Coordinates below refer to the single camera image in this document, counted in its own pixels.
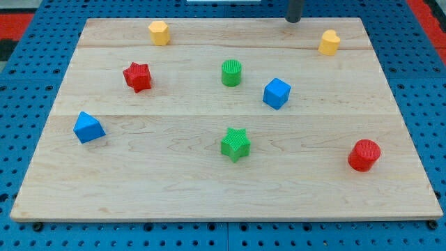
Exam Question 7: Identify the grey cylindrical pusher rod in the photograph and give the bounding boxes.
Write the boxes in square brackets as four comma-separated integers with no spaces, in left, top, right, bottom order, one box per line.
[285,0,305,23]

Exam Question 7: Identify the yellow heart block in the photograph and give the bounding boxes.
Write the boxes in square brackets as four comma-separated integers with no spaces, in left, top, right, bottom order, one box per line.
[318,29,341,56]

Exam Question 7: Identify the blue cube block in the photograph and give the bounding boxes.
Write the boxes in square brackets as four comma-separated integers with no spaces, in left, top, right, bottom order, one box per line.
[263,78,291,109]

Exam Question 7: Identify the green cylinder block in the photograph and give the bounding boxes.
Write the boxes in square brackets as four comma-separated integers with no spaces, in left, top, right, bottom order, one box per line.
[221,59,242,87]

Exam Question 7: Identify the light wooden board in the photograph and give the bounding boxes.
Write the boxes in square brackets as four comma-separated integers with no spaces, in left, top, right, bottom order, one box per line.
[10,18,443,222]

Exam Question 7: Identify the yellow hexagon block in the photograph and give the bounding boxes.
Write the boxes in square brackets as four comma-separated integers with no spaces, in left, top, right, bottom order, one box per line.
[148,21,170,46]

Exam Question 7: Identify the green star block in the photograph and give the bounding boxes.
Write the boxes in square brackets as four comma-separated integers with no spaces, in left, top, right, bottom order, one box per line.
[221,128,251,162]

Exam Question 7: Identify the red cylinder block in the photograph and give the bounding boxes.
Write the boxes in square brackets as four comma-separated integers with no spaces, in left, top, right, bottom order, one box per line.
[348,139,381,172]

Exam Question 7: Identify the red star block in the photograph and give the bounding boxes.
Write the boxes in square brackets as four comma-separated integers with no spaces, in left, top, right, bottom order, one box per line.
[123,62,151,93]

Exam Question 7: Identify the blue triangle block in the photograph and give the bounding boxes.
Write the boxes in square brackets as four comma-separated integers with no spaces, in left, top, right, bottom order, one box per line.
[73,112,106,144]

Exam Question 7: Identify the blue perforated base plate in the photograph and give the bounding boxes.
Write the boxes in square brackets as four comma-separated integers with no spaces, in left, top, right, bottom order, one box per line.
[1,0,445,250]

